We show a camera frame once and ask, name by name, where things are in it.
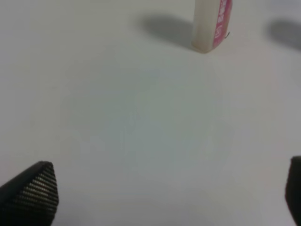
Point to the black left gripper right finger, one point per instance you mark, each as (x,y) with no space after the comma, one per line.
(293,189)

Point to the pink label drink bottle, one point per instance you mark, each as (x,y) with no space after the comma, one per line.
(210,23)

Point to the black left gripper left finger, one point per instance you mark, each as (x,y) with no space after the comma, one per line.
(31,198)

